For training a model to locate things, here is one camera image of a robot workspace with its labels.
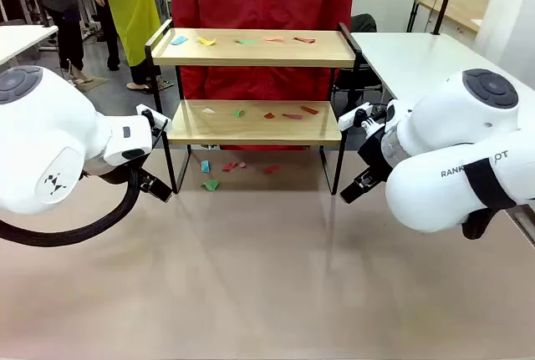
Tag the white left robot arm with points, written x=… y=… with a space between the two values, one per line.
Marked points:
x=42 y=134

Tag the folded blue paper scrap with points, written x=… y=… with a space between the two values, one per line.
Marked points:
x=205 y=166

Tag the white paper scrap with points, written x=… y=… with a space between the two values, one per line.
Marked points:
x=207 y=111

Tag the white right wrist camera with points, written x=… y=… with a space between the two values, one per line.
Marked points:
x=353 y=118

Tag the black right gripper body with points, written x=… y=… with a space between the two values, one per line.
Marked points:
x=374 y=151

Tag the person in yellow apron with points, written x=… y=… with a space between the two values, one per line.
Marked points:
x=131 y=9

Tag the beige floor mat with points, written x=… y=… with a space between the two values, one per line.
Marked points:
x=90 y=83

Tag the small red paper scrap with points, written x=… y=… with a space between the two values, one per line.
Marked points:
x=269 y=116

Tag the person in black trousers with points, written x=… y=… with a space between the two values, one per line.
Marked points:
x=110 y=42

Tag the maroon pink paper scrap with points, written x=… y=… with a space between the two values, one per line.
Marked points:
x=292 y=116

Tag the yellow paper scrap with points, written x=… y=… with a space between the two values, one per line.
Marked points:
x=207 y=42

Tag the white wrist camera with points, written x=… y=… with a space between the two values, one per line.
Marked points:
x=156 y=118
x=353 y=118

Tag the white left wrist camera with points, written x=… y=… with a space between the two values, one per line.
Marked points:
x=156 y=118

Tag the person in dark clothes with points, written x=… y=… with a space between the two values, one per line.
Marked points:
x=58 y=1

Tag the salmon paper scrap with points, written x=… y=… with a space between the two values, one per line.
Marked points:
x=273 y=39

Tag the flat blue paper scrap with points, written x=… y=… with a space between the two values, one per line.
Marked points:
x=179 y=41

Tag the grey metal rail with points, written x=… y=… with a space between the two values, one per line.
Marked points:
x=524 y=222

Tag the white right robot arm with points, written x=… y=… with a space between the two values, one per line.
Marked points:
x=439 y=193

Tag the white rounded-corner table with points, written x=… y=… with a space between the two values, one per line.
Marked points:
x=418 y=55

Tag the crumpled green paper scrap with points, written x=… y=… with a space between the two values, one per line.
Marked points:
x=210 y=185

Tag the small green paper scrap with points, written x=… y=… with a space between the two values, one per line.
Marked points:
x=238 y=114

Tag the white rectangular table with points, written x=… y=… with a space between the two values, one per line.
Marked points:
x=21 y=40

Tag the two-tier wooden metal shelf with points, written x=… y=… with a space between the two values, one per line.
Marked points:
x=251 y=57

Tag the black rounded object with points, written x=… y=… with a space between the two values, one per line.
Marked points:
x=363 y=23

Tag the long green paper scrap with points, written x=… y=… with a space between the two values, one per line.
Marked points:
x=246 y=42

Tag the light wooden table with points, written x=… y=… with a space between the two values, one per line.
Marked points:
x=460 y=11

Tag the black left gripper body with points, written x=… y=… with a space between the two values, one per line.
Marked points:
x=146 y=160

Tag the black plastic stool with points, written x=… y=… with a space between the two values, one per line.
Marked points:
x=359 y=82

